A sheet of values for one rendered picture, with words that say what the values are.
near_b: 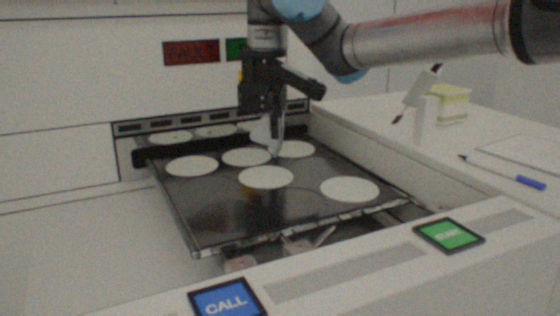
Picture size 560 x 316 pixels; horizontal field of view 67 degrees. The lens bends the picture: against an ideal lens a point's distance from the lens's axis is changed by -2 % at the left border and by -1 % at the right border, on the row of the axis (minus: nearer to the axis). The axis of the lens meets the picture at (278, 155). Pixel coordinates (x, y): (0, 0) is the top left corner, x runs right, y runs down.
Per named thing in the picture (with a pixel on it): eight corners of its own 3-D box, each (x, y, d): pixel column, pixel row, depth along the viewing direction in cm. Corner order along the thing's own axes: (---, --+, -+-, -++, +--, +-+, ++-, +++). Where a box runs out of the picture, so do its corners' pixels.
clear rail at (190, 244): (144, 164, 86) (143, 157, 85) (151, 162, 86) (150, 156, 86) (192, 263, 54) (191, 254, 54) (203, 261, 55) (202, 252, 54)
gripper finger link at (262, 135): (252, 155, 86) (251, 111, 83) (281, 157, 85) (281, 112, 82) (248, 161, 83) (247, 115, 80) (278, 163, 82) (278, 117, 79)
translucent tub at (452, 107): (414, 117, 90) (418, 85, 87) (440, 113, 93) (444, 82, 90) (441, 127, 83) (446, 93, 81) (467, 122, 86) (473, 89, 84)
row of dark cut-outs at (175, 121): (114, 135, 85) (112, 123, 84) (306, 109, 102) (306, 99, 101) (114, 135, 84) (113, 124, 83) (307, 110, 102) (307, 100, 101)
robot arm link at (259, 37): (291, 23, 79) (284, 26, 72) (291, 48, 81) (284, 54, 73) (252, 22, 80) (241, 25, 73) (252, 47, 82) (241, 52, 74)
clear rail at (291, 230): (189, 258, 56) (189, 249, 55) (411, 200, 71) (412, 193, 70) (192, 263, 54) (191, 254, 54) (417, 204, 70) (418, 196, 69)
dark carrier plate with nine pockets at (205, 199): (153, 162, 85) (152, 159, 85) (303, 137, 99) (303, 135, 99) (200, 251, 56) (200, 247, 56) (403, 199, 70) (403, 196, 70)
